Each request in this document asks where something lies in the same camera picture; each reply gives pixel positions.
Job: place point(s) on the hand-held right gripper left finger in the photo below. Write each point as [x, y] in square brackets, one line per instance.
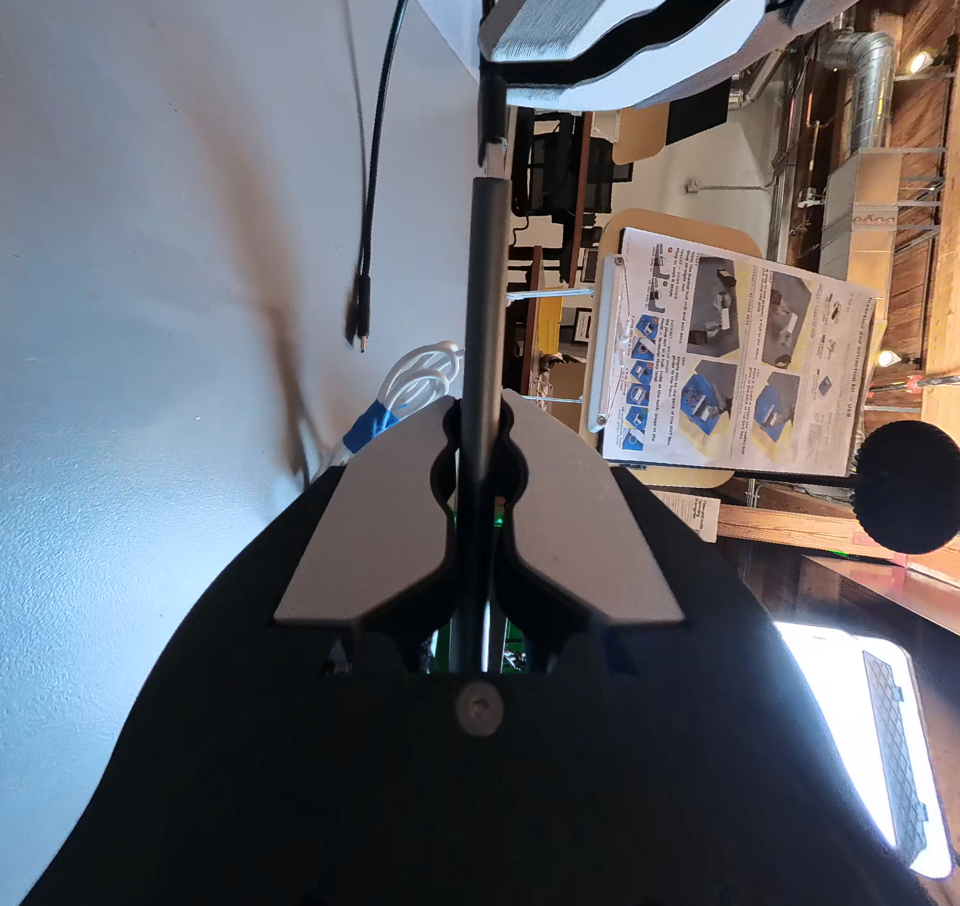
[375, 538]

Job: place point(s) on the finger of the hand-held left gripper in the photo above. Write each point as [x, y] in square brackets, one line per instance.
[675, 73]
[570, 5]

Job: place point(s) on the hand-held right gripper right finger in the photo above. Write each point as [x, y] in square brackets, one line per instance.
[592, 538]

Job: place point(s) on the grey metal usb hub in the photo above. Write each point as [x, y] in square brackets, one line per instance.
[480, 321]

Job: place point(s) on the white paper sheet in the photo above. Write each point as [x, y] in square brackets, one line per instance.
[690, 512]

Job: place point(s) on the document stand with wooden board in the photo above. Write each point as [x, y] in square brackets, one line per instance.
[675, 219]

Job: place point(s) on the black office monitors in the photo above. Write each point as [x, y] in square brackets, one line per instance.
[559, 170]

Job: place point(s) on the cardboard box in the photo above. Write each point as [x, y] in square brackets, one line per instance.
[562, 388]

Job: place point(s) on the printed instruction sheet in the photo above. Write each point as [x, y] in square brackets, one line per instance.
[750, 396]

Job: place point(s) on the framed black white marker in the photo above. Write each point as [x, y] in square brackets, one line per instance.
[583, 324]

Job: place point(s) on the yellow storage bin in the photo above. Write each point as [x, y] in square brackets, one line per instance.
[551, 321]

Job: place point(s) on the studio softbox light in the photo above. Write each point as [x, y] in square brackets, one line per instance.
[840, 696]

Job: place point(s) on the silver air duct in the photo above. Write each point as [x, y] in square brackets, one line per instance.
[870, 95]

